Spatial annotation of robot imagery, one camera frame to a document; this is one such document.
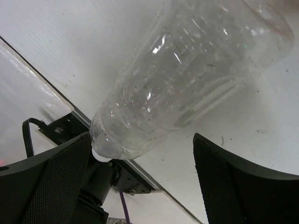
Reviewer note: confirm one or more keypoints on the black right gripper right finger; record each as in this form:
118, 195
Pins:
238, 191

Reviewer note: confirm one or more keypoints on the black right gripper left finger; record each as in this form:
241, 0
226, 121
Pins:
44, 188

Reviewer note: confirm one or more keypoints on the clear crushed plastic bottle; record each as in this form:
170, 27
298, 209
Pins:
197, 53

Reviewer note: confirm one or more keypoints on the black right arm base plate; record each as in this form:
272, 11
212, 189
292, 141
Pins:
124, 175

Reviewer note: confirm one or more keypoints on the aluminium table frame rail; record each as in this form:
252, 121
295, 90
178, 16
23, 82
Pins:
119, 129

